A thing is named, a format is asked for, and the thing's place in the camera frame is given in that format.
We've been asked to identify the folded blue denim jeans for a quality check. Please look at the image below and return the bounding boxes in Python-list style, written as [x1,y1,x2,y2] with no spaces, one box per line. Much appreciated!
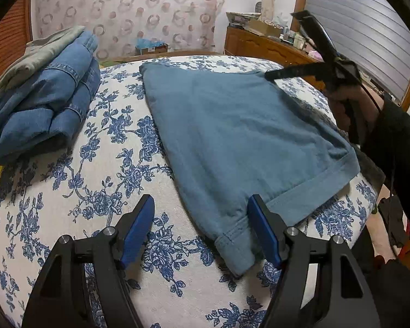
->
[0,31,101,166]

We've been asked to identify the light blue cloth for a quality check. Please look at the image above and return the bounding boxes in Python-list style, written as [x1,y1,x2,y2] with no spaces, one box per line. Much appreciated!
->
[136,37,165,50]

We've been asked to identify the wooden cabinet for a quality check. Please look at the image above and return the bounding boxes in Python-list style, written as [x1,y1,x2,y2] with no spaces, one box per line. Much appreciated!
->
[224,25,329,89]

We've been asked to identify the patterned shallow tray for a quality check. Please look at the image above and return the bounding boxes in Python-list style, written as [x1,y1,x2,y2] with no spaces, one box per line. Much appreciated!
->
[225,11,262,27]

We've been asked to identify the blue floral bed sheet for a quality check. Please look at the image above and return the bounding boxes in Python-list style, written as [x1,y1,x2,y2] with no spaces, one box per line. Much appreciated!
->
[0,55,378,328]

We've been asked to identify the folded grey pants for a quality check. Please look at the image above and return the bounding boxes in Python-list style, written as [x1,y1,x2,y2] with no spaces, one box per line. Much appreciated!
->
[0,25,86,105]

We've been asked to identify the small cardboard box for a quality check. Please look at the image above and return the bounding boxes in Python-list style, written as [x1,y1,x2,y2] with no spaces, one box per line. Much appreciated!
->
[136,43,169,56]

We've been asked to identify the circle patterned curtain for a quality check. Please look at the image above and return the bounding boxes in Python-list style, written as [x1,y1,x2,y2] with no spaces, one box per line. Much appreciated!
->
[31,0,228,60]

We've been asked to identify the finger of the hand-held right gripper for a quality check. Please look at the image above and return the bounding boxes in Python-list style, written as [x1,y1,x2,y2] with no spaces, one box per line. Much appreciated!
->
[265,62,329,82]
[290,10,339,61]

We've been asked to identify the open flat cardboard box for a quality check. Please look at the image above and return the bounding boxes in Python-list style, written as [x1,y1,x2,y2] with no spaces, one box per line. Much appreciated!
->
[248,19,283,38]

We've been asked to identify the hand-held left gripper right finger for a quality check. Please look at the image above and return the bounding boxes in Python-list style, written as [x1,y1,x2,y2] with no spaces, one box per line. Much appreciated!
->
[248,194,381,328]

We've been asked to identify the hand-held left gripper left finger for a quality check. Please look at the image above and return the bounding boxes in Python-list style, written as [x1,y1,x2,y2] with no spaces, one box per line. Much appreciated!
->
[21,194,156,328]

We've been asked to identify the colourful flowered blanket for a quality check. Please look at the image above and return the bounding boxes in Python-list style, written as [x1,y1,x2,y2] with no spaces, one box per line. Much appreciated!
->
[99,52,222,69]

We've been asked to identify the teal blue short pants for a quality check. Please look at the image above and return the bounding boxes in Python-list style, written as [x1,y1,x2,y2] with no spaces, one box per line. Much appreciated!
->
[139,60,361,277]

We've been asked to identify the person's right hand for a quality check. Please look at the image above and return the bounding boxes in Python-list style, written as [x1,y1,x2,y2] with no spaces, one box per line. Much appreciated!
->
[328,84,383,137]

